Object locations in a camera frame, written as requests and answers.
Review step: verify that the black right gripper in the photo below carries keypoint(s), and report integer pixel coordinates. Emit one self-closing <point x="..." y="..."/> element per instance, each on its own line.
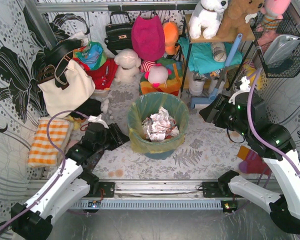
<point x="217" y="109"/>

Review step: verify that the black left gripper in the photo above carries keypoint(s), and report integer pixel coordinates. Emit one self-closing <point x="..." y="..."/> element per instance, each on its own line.
<point x="112" y="135"/>

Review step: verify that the yellow plastic trash bag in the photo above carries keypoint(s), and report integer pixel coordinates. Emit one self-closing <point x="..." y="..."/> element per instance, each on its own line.
<point x="157" y="123"/>

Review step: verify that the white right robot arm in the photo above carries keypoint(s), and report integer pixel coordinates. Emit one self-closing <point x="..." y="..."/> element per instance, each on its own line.
<point x="274" y="144"/>

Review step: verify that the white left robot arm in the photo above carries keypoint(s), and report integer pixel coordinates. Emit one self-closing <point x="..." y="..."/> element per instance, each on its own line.
<point x="72" y="181"/>

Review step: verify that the teal plastic trash bin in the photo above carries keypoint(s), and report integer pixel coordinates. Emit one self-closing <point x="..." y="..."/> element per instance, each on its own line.
<point x="143" y="107"/>

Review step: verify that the crumpled white paper trash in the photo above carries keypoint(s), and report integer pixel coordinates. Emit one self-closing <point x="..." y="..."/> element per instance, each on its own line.
<point x="160" y="126"/>

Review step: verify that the cream canvas tote bag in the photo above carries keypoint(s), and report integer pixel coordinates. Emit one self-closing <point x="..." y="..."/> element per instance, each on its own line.
<point x="80" y="88"/>

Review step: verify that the magenta fuzzy bag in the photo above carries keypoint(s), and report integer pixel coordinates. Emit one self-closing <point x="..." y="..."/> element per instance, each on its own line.
<point x="148" y="39"/>

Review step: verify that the white roll container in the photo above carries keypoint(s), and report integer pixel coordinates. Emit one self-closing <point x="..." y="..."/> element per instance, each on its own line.
<point x="196" y="85"/>

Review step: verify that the dark floral necktie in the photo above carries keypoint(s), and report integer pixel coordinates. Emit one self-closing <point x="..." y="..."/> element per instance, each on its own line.
<point x="92" y="161"/>

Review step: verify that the pink cloth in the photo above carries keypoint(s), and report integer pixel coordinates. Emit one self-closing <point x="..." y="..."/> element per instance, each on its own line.
<point x="71" y="144"/>

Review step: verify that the teal folded cloth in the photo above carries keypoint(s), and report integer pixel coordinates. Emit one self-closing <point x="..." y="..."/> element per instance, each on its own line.
<point x="201" y="56"/>

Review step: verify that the yellow plush duck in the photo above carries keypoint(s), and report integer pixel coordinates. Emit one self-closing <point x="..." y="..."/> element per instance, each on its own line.
<point x="249" y="71"/>

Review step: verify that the red garment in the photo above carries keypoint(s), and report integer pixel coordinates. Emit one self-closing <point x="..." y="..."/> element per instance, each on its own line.
<point x="103" y="76"/>

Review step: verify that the purple orange sock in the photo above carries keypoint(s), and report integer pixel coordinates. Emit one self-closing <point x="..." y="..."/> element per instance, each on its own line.
<point x="251" y="163"/>

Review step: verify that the pink striped plush doll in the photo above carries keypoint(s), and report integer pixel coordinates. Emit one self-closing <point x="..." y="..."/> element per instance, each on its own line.
<point x="155" y="73"/>

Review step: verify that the orange checked towel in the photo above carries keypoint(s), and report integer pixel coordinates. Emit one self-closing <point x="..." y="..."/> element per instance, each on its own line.
<point x="51" y="136"/>

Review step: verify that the white plush lamb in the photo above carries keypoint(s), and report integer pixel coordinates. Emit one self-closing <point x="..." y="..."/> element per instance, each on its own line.
<point x="129" y="64"/>

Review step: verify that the colourful silk scarf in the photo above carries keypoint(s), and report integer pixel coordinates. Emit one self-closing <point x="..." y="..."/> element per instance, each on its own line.
<point x="90" y="57"/>

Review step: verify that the black metal shelf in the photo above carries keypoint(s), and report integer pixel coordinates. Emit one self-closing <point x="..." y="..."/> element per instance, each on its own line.
<point x="230" y="38"/>

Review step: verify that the orange plush toy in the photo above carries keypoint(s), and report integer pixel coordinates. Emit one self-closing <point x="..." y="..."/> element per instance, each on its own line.
<point x="171" y="35"/>

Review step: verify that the brown teddy bear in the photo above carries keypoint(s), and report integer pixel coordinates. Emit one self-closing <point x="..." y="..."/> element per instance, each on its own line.
<point x="238" y="15"/>

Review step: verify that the white plush dog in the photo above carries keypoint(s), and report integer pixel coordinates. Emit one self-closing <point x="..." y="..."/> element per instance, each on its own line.
<point x="206" y="18"/>

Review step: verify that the silver foil pouch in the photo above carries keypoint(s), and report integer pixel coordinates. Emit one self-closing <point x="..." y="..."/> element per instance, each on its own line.
<point x="281" y="48"/>

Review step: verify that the black leather handbag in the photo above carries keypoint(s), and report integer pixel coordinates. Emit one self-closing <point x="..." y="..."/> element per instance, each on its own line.
<point x="119" y="36"/>

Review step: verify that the black hat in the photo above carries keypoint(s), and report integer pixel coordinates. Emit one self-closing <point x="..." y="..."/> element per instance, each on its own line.
<point x="53" y="57"/>

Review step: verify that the pink plush toy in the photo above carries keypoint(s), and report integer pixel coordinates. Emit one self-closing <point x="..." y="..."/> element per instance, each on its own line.
<point x="273" y="13"/>

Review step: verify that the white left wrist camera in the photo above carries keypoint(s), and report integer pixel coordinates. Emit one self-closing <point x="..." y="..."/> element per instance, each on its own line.
<point x="97" y="119"/>

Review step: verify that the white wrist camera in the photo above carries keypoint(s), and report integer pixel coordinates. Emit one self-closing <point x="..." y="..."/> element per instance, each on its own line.
<point x="244" y="87"/>
<point x="97" y="119"/>

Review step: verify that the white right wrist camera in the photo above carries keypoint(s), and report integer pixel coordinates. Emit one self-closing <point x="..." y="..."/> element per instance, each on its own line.
<point x="244" y="87"/>

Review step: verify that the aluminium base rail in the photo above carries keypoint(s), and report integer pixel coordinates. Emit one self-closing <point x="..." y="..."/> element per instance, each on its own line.
<point x="159" y="195"/>

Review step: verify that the black wire basket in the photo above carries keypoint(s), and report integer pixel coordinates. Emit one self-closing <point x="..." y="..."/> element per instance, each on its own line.
<point x="288" y="68"/>

